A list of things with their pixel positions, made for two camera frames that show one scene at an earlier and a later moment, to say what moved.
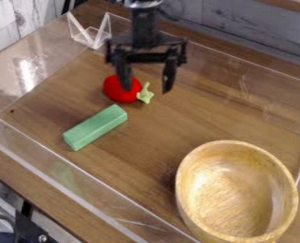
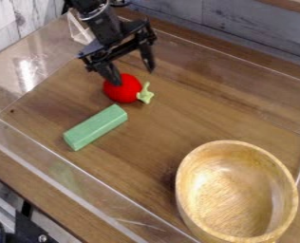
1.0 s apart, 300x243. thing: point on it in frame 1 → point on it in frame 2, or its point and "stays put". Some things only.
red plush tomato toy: [137, 93] stays put
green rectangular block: [96, 126] stays put
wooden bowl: [236, 193] stays put
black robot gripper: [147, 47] → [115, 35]
